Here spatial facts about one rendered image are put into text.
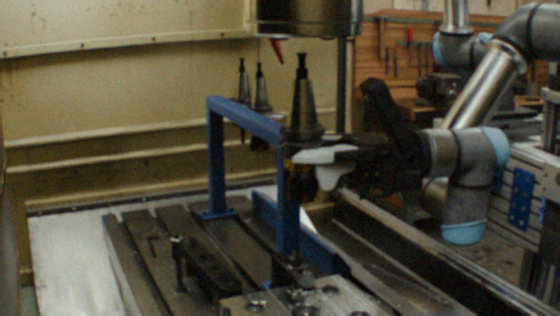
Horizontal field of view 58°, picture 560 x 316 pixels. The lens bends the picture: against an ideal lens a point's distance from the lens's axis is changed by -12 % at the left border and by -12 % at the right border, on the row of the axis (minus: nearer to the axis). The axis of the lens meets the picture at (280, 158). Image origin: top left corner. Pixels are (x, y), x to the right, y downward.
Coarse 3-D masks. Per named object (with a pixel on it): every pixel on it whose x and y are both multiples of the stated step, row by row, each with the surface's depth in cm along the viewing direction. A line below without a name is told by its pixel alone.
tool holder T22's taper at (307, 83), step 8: (296, 80) 76; (304, 80) 76; (296, 88) 76; (304, 88) 76; (312, 88) 77; (296, 96) 76; (304, 96) 76; (312, 96) 77; (296, 104) 76; (304, 104) 76; (312, 104) 77; (288, 112) 78; (296, 112) 76; (304, 112) 76; (312, 112) 77; (288, 120) 78; (296, 120) 77; (304, 120) 76; (312, 120) 77; (288, 128) 78; (296, 128) 77; (304, 128) 77; (312, 128) 77
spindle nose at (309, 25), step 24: (264, 0) 68; (288, 0) 67; (312, 0) 66; (336, 0) 67; (360, 0) 70; (264, 24) 69; (288, 24) 68; (312, 24) 67; (336, 24) 68; (360, 24) 72
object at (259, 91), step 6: (258, 78) 130; (264, 78) 131; (252, 84) 131; (258, 84) 130; (264, 84) 131; (252, 90) 131; (258, 90) 130; (264, 90) 131; (252, 96) 131; (258, 96) 130; (264, 96) 131; (252, 102) 131; (258, 102) 131; (264, 102) 131
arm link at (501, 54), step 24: (504, 24) 100; (504, 48) 98; (528, 48) 97; (480, 72) 100; (504, 72) 98; (480, 96) 98; (504, 96) 101; (456, 120) 98; (480, 120) 98; (408, 192) 98
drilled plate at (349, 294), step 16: (288, 288) 97; (336, 288) 98; (352, 288) 97; (224, 304) 92; (240, 304) 92; (256, 304) 93; (272, 304) 92; (288, 304) 92; (320, 304) 92; (336, 304) 92; (352, 304) 92; (368, 304) 91
